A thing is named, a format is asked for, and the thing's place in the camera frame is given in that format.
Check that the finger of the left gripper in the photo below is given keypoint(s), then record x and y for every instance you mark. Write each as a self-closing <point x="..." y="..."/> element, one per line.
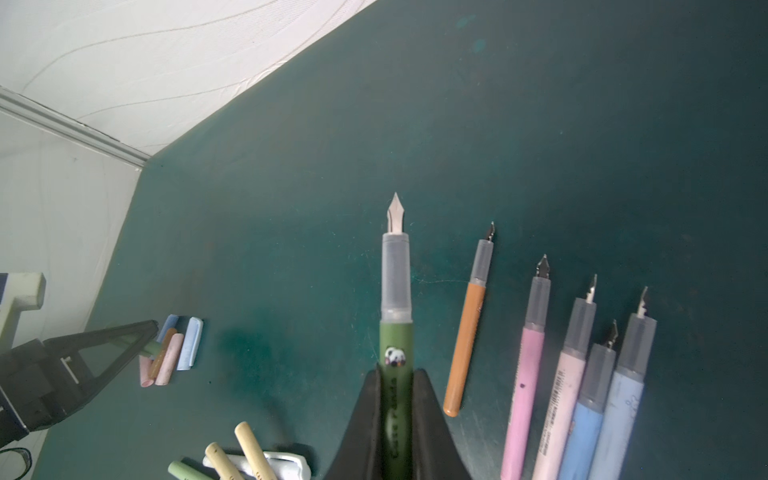
<point x="82" y="365"/>

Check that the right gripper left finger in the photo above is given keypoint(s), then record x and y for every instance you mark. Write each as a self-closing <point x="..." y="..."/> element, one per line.
<point x="359" y="456"/>

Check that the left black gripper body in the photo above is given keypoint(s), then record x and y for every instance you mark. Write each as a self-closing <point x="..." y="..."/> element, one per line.
<point x="28" y="398"/>

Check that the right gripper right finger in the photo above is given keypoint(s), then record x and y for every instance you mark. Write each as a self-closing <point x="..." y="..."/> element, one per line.
<point x="434" y="453"/>

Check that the brown pen cap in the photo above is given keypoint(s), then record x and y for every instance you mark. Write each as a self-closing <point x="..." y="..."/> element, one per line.
<point x="162" y="354"/>

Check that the pale pink pen cap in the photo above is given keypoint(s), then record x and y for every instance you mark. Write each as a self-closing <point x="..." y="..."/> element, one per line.
<point x="165" y="367"/>

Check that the dark green pen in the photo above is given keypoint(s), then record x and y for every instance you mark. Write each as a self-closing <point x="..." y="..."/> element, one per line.
<point x="396" y="347"/>

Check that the blue pen cap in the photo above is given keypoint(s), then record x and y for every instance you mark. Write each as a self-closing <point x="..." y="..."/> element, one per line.
<point x="170" y="322"/>

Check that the lavender pen cap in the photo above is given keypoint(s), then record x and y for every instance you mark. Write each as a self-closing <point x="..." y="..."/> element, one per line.
<point x="190" y="346"/>

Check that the blue pen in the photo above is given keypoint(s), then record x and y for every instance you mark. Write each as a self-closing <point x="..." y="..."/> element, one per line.
<point x="589" y="410"/>

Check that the pale pink white pen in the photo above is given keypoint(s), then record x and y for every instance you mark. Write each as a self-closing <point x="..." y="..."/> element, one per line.
<point x="567" y="381"/>

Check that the lavender white pen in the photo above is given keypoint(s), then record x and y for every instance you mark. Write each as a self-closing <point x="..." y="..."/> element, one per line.
<point x="624" y="394"/>

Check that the brown pen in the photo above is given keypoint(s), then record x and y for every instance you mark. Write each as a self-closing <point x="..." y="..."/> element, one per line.
<point x="472" y="308"/>

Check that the light green pen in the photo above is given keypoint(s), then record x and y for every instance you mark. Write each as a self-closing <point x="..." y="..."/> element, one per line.
<point x="182" y="471"/>

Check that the yellow beige pen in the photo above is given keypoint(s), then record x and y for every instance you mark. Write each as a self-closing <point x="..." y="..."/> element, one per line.
<point x="221" y="463"/>

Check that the green table mat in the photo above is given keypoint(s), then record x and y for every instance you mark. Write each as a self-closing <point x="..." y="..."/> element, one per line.
<point x="624" y="141"/>

